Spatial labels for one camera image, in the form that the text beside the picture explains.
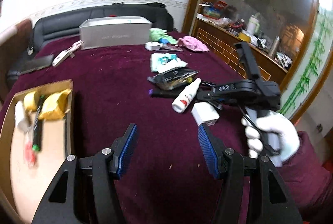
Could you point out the white power adapter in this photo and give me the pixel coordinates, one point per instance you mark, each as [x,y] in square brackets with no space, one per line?
[204,113]

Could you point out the small white charger box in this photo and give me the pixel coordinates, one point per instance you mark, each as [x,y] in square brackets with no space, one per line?
[153,46]

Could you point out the tissue pack blue cartoon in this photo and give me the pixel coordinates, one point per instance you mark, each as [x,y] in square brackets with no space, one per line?
[162,62]

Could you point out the cardboard tray box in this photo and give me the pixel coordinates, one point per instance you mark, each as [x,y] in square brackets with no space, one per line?
[22,188]

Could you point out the white spray bottle red label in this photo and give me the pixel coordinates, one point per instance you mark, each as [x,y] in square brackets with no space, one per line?
[186,96]

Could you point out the yellow snack bag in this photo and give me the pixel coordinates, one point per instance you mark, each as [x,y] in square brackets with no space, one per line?
[54,106]

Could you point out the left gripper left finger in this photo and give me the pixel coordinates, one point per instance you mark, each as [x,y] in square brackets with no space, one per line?
[83,190]

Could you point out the green capped black marker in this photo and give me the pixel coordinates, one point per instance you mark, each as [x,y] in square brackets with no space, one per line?
[37,126]

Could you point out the yellow tape roll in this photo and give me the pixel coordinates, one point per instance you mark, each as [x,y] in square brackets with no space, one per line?
[30,101]

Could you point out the purple capped black marker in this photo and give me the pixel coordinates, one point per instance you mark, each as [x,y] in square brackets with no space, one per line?
[157,93]

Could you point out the long grey box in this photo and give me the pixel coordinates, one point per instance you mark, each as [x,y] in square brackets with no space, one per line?
[114,31]

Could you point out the right white gloved hand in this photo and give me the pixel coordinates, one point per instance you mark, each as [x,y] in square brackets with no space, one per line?
[273,123]

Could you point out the maroon sleeve forearm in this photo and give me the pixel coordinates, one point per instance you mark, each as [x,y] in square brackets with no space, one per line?
[309,183]

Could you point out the black smartphone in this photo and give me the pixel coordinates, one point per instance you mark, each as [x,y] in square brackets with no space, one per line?
[37,64]

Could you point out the black foil snack bag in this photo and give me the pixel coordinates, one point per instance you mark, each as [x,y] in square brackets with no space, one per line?
[174,78]

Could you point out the green cloth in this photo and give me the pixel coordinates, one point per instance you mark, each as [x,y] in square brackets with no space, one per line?
[156,34]

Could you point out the toothpaste tube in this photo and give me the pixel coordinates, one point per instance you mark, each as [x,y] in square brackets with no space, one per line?
[170,47]

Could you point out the white car key fob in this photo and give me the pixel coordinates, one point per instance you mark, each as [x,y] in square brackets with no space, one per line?
[63,55]

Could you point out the white pill bottle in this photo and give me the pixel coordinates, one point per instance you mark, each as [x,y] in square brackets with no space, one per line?
[21,119]

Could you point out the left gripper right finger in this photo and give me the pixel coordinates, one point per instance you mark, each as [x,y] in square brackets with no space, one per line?
[269,199]

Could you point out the pink knitted cloth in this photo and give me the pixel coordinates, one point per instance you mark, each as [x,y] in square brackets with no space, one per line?
[192,44]

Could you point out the red item clear packet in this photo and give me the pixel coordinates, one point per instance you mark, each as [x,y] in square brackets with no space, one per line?
[28,152]

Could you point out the black leather sofa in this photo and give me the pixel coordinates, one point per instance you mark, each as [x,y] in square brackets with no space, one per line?
[67,24]

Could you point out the yellow capped black marker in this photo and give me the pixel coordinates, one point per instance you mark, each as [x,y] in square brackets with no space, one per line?
[207,84]

